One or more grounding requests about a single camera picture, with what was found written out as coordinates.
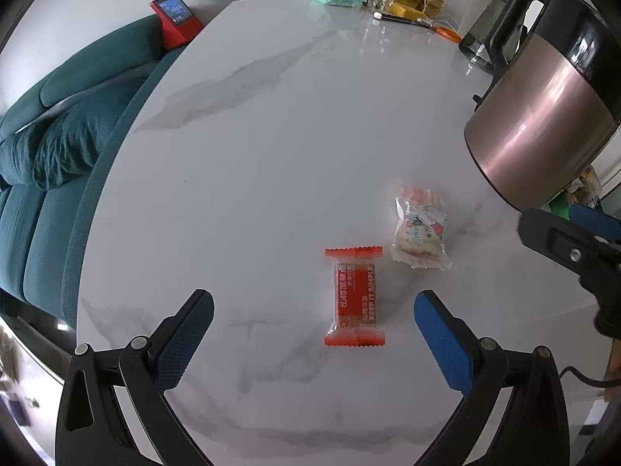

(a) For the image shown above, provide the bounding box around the teal cushion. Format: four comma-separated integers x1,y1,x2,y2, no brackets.
1,78,143,190

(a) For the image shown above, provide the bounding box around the green tray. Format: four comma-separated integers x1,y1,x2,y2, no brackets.
547,166,607,219

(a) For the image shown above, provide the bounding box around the red small snack bar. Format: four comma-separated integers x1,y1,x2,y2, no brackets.
323,246,385,347

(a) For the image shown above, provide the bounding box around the clear pink candy packet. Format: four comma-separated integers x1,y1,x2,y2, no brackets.
390,185,451,271

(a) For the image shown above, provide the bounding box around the teal sofa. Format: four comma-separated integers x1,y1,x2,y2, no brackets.
1,15,180,326

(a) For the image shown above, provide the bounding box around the red smart display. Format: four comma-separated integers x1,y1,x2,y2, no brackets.
149,0,204,50

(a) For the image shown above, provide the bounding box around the smoky glass pitcher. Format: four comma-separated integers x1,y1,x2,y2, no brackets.
459,0,527,75

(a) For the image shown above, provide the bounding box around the copper thermos jug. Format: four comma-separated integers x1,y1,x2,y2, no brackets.
464,0,620,210

